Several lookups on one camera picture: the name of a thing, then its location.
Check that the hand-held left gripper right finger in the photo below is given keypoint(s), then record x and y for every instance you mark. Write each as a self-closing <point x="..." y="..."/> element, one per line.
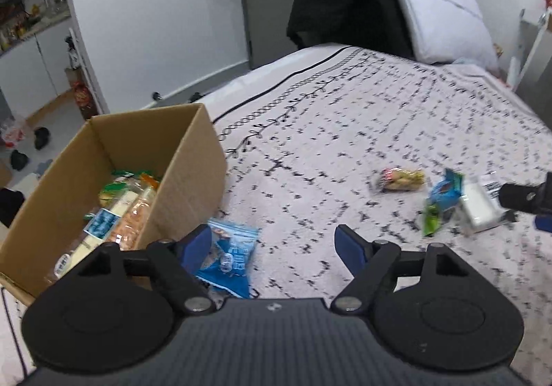
<point x="349" y="248"/>

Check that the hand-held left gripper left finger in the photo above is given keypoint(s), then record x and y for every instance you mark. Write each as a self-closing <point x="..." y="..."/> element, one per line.
<point x="196" y="245"/>

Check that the black door stopper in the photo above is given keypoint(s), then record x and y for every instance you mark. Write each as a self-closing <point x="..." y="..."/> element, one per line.
<point x="158" y="96"/>

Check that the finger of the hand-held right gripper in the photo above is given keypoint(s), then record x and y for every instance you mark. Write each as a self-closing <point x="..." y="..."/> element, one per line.
<point x="524" y="196"/>
<point x="544" y="224"/>

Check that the white pillow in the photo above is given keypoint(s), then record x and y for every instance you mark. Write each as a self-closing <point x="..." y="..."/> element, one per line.
<point x="444" y="10"/>

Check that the white kitchen cabinet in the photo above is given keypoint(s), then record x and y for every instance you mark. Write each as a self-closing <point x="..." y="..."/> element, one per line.
<point x="30" y="45"/>

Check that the black shoe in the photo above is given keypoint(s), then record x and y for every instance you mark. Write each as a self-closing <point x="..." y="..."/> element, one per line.
<point x="42" y="138"/>
<point x="19" y="160"/>

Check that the orange bread packet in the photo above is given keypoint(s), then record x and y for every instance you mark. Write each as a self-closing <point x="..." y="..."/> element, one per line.
<point x="136" y="217"/>

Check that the red white plastic bag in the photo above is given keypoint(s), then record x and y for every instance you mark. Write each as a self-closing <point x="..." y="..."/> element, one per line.
<point x="15" y="131"/>

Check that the white snack packet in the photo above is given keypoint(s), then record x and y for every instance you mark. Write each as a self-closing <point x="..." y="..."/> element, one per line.
<point x="478" y="204"/>

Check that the black slipper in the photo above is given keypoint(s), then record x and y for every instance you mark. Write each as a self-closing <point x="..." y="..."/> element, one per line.
<point x="196" y="97"/>

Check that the brown cardboard box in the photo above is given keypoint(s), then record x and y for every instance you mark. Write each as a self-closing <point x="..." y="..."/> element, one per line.
<point x="189" y="161"/>

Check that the orange green snack packet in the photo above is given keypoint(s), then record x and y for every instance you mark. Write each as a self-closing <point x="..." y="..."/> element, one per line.
<point x="149" y="176"/>

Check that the snack packets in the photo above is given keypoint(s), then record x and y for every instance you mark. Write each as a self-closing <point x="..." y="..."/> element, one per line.
<point x="101" y="230"/>

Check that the orange nut snack packet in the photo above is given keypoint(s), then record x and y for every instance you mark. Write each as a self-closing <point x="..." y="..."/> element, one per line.
<point x="401" y="179"/>

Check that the blue teal snack packet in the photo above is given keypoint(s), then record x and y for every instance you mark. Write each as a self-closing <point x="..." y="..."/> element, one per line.
<point x="446" y="191"/>

